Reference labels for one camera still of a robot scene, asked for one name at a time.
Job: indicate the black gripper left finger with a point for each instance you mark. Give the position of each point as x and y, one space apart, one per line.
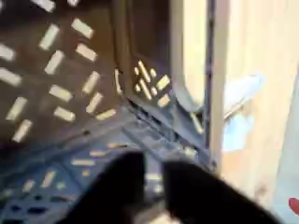
121 186

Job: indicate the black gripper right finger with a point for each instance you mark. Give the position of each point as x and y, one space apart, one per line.
199 199

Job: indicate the white sock with dark stripe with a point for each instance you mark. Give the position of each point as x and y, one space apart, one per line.
236 130

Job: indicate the brown perforated plastic basket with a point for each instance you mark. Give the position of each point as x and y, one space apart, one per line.
102 46

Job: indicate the white printed cloth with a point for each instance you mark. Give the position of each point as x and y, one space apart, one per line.
289 161

